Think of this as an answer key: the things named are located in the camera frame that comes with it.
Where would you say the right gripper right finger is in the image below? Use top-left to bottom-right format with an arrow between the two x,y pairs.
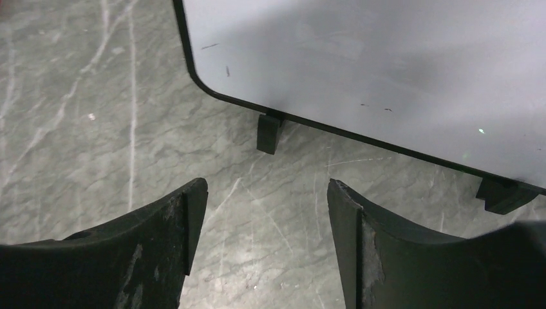
327,179 -> 545,308

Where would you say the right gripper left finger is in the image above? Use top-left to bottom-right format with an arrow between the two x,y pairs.
1,178 -> 208,308

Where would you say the white whiteboard black frame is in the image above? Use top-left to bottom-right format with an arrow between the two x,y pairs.
173,0 -> 545,214

